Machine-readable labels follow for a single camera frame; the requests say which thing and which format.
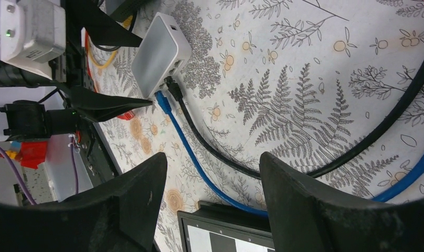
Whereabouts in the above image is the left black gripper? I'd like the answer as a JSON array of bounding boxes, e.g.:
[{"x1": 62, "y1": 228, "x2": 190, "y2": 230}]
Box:
[{"x1": 0, "y1": 0, "x2": 153, "y2": 123}]

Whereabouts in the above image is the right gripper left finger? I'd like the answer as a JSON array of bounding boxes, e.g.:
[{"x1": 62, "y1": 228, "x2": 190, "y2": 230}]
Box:
[{"x1": 0, "y1": 152, "x2": 167, "y2": 251}]

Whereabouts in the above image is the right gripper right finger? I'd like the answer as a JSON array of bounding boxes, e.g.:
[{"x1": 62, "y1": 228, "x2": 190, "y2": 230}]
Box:
[{"x1": 259, "y1": 152, "x2": 424, "y2": 251}]

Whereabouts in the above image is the white network switch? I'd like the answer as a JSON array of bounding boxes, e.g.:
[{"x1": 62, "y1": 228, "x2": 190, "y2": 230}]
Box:
[{"x1": 131, "y1": 12, "x2": 192, "y2": 99}]

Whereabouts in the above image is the blue ethernet cable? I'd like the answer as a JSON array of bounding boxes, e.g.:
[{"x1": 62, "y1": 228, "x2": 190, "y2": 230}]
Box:
[{"x1": 154, "y1": 91, "x2": 424, "y2": 219}]

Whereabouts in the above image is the black ethernet cable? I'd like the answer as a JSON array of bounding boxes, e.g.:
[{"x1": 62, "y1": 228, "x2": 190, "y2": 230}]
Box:
[{"x1": 164, "y1": 38, "x2": 424, "y2": 181}]

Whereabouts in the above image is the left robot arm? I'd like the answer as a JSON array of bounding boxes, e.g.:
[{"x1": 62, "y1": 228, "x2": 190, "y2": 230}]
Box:
[{"x1": 0, "y1": 1, "x2": 152, "y2": 142}]

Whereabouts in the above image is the black router box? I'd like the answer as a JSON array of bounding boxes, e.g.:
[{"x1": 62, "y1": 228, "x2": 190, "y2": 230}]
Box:
[{"x1": 104, "y1": 0, "x2": 152, "y2": 22}]

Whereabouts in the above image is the checkered chess board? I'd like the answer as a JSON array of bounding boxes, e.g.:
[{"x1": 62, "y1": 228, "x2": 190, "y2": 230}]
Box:
[{"x1": 177, "y1": 201, "x2": 275, "y2": 252}]

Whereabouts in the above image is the yellow ethernet cable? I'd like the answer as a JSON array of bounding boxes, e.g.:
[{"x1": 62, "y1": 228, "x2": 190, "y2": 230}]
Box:
[{"x1": 88, "y1": 15, "x2": 133, "y2": 69}]

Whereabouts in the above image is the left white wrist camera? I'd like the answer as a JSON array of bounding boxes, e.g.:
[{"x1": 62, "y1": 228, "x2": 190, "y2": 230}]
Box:
[{"x1": 0, "y1": 1, "x2": 66, "y2": 80}]

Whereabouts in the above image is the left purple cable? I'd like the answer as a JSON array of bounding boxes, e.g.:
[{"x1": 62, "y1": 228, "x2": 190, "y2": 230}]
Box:
[{"x1": 0, "y1": 141, "x2": 80, "y2": 206}]

